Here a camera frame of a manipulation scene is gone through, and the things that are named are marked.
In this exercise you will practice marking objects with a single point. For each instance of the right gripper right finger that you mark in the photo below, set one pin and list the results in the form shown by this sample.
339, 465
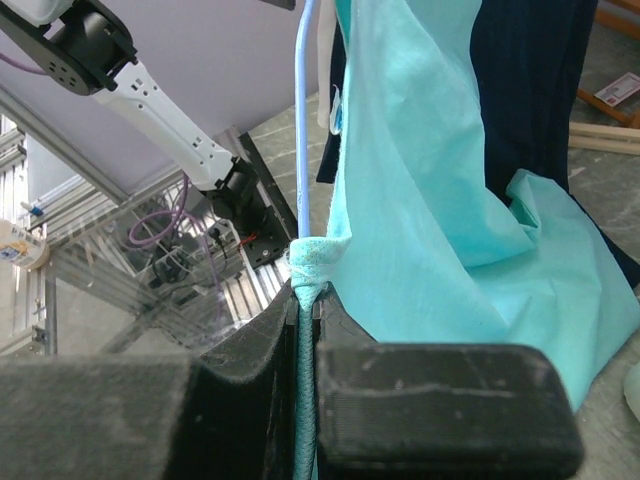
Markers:
436, 411

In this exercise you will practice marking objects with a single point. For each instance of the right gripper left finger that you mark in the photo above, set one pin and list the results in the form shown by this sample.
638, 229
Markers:
224, 414

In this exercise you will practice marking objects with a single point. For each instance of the teal t shirt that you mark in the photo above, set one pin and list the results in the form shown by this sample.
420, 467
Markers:
579, 329

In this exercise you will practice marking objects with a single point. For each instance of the navy blue t shirt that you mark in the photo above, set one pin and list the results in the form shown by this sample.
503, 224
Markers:
451, 165

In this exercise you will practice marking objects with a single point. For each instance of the blue hanger of teal shirt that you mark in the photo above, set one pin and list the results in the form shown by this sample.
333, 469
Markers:
301, 140

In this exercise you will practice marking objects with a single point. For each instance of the white t shirt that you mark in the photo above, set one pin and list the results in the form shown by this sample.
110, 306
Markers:
329, 103

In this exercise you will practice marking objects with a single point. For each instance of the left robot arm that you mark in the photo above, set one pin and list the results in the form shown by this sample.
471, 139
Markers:
87, 49

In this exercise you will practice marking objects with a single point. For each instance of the wooden clothes rack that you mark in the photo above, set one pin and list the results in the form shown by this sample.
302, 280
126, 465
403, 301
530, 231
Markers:
604, 138

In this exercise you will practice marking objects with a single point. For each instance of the red white card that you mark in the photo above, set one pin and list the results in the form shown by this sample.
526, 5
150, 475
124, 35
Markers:
619, 90

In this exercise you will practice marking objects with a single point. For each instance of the wooden shoe shelf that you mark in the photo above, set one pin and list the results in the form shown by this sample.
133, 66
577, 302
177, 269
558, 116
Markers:
621, 16

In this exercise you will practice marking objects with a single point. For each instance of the aluminium rail frame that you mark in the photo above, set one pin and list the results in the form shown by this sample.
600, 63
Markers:
157, 270

